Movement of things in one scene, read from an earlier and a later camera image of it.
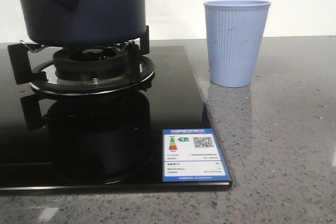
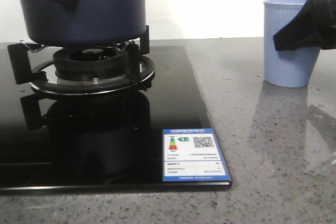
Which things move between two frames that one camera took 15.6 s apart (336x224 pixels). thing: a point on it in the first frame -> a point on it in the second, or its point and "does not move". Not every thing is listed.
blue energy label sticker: [192, 155] does not move
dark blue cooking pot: [83, 9] does not move
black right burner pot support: [70, 71] does not move
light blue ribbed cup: [235, 30] -> [287, 68]
